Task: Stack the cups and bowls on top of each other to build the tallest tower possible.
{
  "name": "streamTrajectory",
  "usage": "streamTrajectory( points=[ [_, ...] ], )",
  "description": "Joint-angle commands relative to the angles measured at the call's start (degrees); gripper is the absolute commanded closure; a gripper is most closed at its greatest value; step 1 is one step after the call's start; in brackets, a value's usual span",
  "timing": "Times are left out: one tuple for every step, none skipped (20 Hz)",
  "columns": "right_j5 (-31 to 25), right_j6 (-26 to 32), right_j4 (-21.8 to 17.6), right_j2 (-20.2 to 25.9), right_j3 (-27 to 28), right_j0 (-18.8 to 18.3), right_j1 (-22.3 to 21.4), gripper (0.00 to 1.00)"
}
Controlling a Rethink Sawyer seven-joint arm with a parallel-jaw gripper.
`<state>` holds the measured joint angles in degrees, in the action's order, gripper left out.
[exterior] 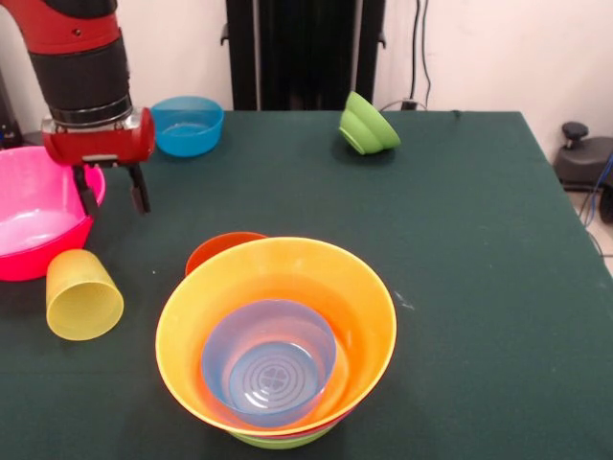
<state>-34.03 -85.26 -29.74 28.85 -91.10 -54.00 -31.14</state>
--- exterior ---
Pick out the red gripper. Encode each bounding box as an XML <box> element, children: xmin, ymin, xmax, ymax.
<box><xmin>40</xmin><ymin>107</ymin><xmax>157</xmax><ymax>219</ymax></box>

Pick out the pink plastic bowl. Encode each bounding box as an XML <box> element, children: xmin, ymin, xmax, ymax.
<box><xmin>0</xmin><ymin>146</ymin><xmax>107</xmax><ymax>258</ymax></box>
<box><xmin>0</xmin><ymin>146</ymin><xmax>107</xmax><ymax>283</ymax></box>

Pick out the yellow plastic cup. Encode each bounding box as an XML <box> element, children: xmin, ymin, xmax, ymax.
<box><xmin>45</xmin><ymin>248</ymin><xmax>125</xmax><ymax>342</ymax></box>

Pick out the orange plastic bowl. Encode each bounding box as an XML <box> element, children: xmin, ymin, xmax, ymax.
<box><xmin>154</xmin><ymin>236</ymin><xmax>398</xmax><ymax>437</ymax></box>

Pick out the blue plastic bowl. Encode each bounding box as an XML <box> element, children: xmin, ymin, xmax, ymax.
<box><xmin>150</xmin><ymin>95</ymin><xmax>226</xmax><ymax>158</ymax></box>
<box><xmin>201</xmin><ymin>299</ymin><xmax>338</xmax><ymax>429</ymax></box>

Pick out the small green plastic bowl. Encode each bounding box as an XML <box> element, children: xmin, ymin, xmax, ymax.
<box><xmin>338</xmin><ymin>90</ymin><xmax>402</xmax><ymax>156</ymax></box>

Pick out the red plastic bowl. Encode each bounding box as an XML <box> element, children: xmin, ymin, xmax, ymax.
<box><xmin>185</xmin><ymin>231</ymin><xmax>267</xmax><ymax>277</ymax></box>

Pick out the black stand base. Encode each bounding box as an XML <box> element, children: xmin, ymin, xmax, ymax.
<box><xmin>0</xmin><ymin>71</ymin><xmax>47</xmax><ymax>150</ymax></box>
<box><xmin>554</xmin><ymin>121</ymin><xmax>613</xmax><ymax>193</ymax></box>

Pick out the large green plastic bowl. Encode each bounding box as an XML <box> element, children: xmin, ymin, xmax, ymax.
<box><xmin>228</xmin><ymin>424</ymin><xmax>336</xmax><ymax>450</ymax></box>

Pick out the dark green table cloth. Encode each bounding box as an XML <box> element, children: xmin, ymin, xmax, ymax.
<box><xmin>0</xmin><ymin>108</ymin><xmax>613</xmax><ymax>460</ymax></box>

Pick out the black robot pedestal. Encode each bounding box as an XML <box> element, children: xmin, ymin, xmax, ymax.
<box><xmin>220</xmin><ymin>0</ymin><xmax>387</xmax><ymax>112</ymax></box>

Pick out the black wall cable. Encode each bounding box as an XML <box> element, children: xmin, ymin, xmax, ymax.
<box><xmin>409</xmin><ymin>0</ymin><xmax>435</xmax><ymax>109</ymax></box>

